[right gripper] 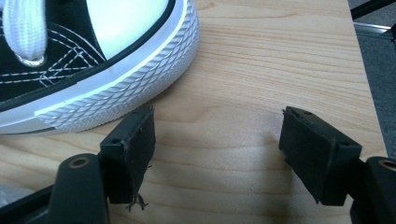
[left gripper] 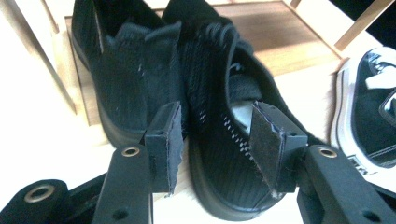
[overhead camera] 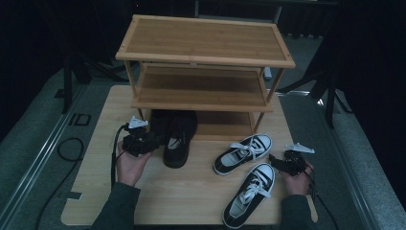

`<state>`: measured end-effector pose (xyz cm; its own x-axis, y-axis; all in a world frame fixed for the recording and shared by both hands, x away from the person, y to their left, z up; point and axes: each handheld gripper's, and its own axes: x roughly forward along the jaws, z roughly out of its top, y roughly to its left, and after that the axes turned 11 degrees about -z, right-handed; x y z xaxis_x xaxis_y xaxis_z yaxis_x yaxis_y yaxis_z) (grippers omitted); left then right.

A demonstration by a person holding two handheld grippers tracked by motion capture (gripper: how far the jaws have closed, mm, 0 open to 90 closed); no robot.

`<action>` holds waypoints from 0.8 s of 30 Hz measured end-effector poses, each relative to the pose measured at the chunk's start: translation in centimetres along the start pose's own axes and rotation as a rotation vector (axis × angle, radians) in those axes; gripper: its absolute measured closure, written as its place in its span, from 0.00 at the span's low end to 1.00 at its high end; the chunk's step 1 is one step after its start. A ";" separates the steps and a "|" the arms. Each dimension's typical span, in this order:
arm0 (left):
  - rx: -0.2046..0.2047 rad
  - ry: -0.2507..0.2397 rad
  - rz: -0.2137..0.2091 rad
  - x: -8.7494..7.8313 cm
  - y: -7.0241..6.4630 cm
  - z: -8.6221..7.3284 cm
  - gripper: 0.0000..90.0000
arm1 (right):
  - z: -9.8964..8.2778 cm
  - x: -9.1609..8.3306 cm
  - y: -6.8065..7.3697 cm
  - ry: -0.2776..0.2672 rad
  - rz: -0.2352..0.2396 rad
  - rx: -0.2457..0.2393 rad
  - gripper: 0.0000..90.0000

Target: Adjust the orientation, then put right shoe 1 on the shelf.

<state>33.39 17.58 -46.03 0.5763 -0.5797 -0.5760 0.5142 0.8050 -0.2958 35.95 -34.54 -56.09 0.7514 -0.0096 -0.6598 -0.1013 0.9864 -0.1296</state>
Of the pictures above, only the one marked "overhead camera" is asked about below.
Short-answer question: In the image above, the wooden three-tier shoe rack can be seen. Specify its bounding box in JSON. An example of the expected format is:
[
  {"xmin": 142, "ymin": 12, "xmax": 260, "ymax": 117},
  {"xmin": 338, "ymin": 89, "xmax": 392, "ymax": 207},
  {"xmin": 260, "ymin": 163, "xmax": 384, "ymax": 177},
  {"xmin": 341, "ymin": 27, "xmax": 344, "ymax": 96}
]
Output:
[{"xmin": 114, "ymin": 13, "xmax": 297, "ymax": 142}]

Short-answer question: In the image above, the person's right hand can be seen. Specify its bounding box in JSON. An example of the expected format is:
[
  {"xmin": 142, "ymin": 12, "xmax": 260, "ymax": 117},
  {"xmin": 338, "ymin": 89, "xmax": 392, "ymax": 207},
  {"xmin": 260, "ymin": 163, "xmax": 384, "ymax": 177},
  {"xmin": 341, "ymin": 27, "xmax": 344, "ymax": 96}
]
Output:
[{"xmin": 280, "ymin": 160, "xmax": 316, "ymax": 196}]

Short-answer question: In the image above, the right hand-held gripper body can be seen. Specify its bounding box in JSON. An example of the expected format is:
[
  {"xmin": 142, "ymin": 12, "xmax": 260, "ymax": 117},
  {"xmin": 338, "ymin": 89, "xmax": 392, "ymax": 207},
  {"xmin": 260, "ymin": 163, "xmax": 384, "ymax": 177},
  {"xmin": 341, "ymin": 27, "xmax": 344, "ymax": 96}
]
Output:
[{"xmin": 283, "ymin": 142, "xmax": 317, "ymax": 177}]

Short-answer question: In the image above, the right hand-held gripper cable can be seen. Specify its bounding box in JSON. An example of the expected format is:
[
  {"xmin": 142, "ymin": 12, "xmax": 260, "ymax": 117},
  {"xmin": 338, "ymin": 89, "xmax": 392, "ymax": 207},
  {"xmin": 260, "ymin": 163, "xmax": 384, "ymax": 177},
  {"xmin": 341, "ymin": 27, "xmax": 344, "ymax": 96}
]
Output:
[{"xmin": 303, "ymin": 162, "xmax": 340, "ymax": 230}]

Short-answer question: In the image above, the black floor tape marking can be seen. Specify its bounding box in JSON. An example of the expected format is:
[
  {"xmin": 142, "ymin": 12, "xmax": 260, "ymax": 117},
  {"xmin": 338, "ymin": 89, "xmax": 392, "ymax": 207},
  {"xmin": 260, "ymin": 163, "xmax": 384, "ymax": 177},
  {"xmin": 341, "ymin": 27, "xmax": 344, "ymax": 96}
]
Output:
[{"xmin": 68, "ymin": 112, "xmax": 93, "ymax": 127}]

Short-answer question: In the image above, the person's left hand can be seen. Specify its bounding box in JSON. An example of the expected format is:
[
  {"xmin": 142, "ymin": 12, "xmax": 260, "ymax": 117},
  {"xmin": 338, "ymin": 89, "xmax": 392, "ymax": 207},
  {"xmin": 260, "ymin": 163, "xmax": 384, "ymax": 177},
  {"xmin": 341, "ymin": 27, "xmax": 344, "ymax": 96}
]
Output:
[{"xmin": 115, "ymin": 141, "xmax": 154, "ymax": 188}]

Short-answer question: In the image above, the metal floor rail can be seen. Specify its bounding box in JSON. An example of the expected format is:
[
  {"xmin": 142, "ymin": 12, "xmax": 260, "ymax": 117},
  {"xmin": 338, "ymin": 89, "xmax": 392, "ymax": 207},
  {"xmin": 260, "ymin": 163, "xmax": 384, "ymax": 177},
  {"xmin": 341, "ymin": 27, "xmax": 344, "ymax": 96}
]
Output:
[
  {"xmin": 318, "ymin": 98, "xmax": 381, "ymax": 230},
  {"xmin": 0, "ymin": 83, "xmax": 89, "ymax": 224}
]

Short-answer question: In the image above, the black and white sneaker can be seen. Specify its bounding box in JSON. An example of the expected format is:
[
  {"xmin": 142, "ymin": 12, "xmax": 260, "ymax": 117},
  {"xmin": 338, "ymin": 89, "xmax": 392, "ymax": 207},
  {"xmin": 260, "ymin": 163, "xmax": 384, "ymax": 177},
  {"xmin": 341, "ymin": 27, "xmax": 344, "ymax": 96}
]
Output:
[
  {"xmin": 213, "ymin": 133, "xmax": 274, "ymax": 176},
  {"xmin": 222, "ymin": 162, "xmax": 276, "ymax": 230}
]

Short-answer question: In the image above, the black leather shoe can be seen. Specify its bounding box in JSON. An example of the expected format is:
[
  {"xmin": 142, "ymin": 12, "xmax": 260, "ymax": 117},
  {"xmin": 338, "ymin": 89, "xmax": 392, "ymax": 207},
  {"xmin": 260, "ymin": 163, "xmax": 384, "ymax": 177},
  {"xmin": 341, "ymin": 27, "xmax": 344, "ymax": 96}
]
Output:
[
  {"xmin": 162, "ymin": 110, "xmax": 198, "ymax": 170},
  {"xmin": 148, "ymin": 109, "xmax": 175, "ymax": 146}
]

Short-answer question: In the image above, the black floor cable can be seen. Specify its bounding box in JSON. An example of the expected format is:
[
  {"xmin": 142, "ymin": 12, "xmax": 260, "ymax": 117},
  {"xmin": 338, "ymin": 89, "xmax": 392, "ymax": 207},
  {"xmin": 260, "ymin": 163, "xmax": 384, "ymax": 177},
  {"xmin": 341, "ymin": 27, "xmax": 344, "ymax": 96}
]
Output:
[{"xmin": 34, "ymin": 137, "xmax": 85, "ymax": 230}]

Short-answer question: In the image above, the hand-held gripper cable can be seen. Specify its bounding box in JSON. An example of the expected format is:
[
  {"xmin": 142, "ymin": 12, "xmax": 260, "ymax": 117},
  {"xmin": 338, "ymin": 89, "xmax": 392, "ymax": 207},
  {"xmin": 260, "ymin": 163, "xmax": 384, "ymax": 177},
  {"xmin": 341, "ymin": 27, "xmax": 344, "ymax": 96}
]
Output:
[
  {"xmin": 303, "ymin": 162, "xmax": 340, "ymax": 230},
  {"xmin": 110, "ymin": 124, "xmax": 129, "ymax": 190}
]

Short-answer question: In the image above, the black metal stand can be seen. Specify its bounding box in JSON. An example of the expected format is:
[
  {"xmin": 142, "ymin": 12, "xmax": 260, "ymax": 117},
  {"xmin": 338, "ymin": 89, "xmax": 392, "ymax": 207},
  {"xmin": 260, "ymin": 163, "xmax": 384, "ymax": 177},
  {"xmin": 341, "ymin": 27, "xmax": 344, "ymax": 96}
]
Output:
[
  {"xmin": 277, "ymin": 63, "xmax": 353, "ymax": 129},
  {"xmin": 54, "ymin": 47, "xmax": 128, "ymax": 115}
]

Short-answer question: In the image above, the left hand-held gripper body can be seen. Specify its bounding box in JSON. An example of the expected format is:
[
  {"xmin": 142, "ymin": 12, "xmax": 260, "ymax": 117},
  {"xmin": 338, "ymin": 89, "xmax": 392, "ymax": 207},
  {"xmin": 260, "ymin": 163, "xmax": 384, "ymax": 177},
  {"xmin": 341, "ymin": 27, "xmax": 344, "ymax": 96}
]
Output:
[{"xmin": 122, "ymin": 115, "xmax": 154, "ymax": 158}]

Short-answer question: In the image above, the left hand-held gripper cable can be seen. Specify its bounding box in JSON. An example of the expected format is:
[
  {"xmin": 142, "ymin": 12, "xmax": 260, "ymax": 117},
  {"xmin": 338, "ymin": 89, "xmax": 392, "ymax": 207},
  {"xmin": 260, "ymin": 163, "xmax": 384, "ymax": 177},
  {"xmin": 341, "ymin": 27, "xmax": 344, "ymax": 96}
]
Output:
[{"xmin": 110, "ymin": 124, "xmax": 129, "ymax": 190}]

